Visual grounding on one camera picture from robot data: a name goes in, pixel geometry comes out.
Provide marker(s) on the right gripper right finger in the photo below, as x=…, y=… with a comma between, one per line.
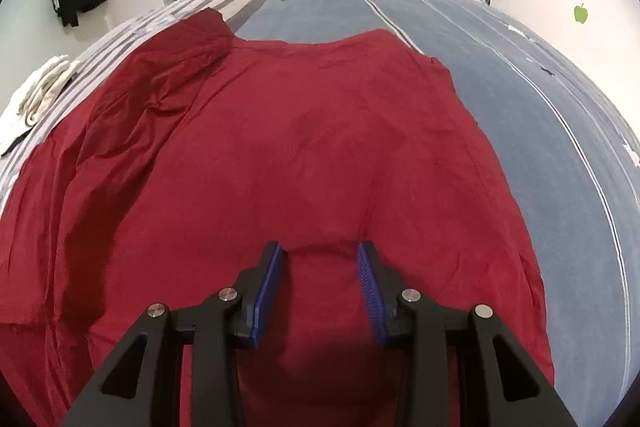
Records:
x=462, y=367

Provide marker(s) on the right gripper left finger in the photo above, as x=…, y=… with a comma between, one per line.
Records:
x=139, y=383

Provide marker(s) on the red garment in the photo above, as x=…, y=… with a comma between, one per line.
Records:
x=201, y=148

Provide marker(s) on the striped grey blue bedsheet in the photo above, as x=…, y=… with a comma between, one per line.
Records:
x=564, y=147

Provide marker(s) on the folded white cream garment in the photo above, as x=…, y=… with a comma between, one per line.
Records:
x=32, y=100

